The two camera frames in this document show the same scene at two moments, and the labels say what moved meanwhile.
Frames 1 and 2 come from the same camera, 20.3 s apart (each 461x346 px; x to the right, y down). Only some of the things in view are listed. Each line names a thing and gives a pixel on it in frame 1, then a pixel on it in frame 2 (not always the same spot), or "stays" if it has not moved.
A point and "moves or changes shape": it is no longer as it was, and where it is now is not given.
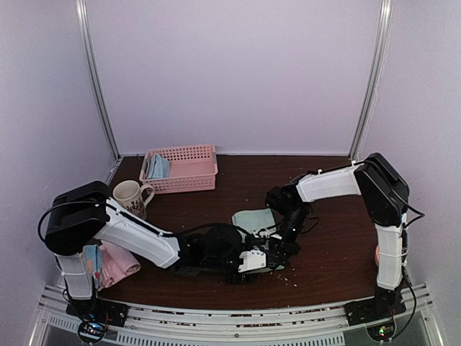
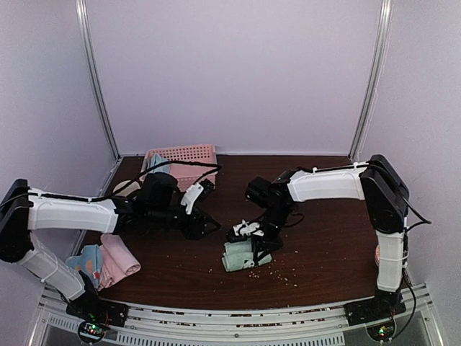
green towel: [252, 220] moves or changes shape
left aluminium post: [81, 10] stays
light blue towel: [159, 167] stays
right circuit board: [382, 332] stays
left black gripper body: [213, 264] -> [191, 231]
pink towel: [117, 263] stays
